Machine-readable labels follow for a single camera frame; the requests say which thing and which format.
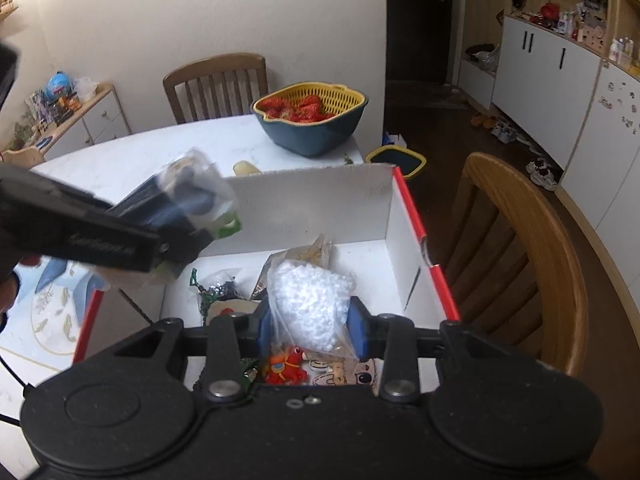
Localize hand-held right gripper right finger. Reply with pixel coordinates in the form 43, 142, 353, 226
347, 296, 506, 403

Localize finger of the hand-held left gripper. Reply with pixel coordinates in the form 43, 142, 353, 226
106, 179, 202, 234
159, 229, 215, 267

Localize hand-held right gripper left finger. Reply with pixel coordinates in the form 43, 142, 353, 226
115, 305, 274, 403

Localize red orange toy keychain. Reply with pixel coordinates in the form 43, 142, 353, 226
262, 347, 309, 386

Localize clear bag white foam pellets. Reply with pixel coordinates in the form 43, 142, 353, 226
267, 259, 359, 359

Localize clear packet dark blue item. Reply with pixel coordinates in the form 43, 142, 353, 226
152, 147, 243, 281

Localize white cardboard box red edges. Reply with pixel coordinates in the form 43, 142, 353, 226
72, 165, 461, 391

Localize beige card red print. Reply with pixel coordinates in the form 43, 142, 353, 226
210, 300, 262, 319

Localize beige cartoon figure sticker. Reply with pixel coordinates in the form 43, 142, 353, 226
305, 359, 381, 387

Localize clear bag dark trinkets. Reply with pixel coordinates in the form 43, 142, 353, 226
190, 267, 266, 318

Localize white sideboard wooden top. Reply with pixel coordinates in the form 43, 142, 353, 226
0, 82, 132, 167

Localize wooden slat-back chair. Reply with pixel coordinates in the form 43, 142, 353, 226
162, 52, 270, 125

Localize yellow and blue strainer basket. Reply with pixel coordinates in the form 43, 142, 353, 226
251, 81, 370, 157

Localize yellow-rimmed dark bin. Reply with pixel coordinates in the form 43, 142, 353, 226
365, 146, 427, 182

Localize pile of strawberries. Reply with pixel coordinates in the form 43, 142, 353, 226
262, 94, 333, 123

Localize wooden curved-back chair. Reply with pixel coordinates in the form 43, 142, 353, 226
442, 151, 590, 378

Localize white and dark sneakers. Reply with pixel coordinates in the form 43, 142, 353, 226
526, 157, 559, 191

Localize white shoes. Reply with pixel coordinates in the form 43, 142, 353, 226
491, 120, 519, 144

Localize dark door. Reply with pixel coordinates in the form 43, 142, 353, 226
386, 0, 457, 86

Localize thin black cable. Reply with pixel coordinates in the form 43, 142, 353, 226
0, 345, 32, 427

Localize white cabinet black handles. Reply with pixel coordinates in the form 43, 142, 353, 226
492, 15, 640, 241

